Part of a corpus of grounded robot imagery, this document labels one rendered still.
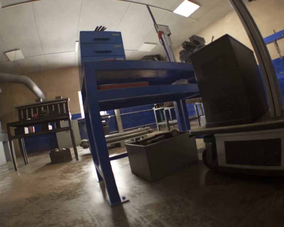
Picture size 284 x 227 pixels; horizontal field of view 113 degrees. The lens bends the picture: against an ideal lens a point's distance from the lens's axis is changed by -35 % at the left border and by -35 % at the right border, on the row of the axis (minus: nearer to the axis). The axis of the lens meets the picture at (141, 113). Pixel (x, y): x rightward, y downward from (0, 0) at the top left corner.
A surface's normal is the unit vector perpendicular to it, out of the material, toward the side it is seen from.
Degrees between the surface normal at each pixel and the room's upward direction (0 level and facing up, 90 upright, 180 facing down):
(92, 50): 90
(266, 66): 90
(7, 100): 90
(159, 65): 90
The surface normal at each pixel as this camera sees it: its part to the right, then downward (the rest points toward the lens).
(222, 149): -0.86, 0.14
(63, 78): 0.44, -0.14
